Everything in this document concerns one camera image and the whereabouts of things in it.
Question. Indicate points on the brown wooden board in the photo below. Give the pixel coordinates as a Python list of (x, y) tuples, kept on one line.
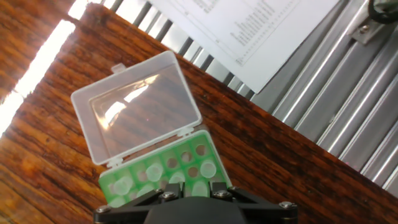
[(280, 161)]

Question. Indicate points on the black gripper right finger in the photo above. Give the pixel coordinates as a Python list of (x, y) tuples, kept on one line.
[(267, 214)]

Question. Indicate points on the white printed paper sheet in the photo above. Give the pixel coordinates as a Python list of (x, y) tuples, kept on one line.
[(264, 37)]

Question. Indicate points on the clear box green tip rack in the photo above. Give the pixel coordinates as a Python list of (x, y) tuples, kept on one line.
[(140, 105)]

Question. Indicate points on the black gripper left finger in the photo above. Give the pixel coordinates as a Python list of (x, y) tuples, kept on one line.
[(124, 214)]

